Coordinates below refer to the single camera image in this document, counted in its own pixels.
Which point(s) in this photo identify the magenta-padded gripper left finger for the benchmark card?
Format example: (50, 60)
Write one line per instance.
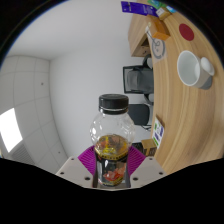
(75, 168)

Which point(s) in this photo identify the wooden side desk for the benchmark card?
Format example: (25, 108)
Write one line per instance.
(137, 33)

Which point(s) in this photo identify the orange-brown cardboard box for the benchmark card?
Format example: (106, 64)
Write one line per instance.
(160, 30)

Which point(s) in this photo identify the small tan box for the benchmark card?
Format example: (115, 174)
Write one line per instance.
(162, 12)

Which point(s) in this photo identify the flat round red coaster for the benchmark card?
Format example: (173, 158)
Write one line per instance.
(186, 32)

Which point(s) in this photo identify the purple standing pouch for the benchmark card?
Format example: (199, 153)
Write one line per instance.
(136, 8)

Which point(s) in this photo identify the clear bottle with black cap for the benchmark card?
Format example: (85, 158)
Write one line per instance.
(111, 133)

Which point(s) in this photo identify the black padded office chair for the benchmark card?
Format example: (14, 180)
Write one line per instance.
(140, 114)

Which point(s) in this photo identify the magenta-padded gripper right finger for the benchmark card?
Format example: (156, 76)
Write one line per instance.
(146, 168)

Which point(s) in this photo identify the white and grey mug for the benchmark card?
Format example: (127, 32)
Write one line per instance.
(190, 70)

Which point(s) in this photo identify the small light blue packet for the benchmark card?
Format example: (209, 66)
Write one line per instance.
(171, 9)

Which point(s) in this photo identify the black mesh office chair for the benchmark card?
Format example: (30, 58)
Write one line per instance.
(126, 80)

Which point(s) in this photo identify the white green blue leaflet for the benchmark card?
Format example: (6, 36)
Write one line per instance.
(158, 132)

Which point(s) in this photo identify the grey backpack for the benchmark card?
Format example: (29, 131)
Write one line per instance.
(140, 80)

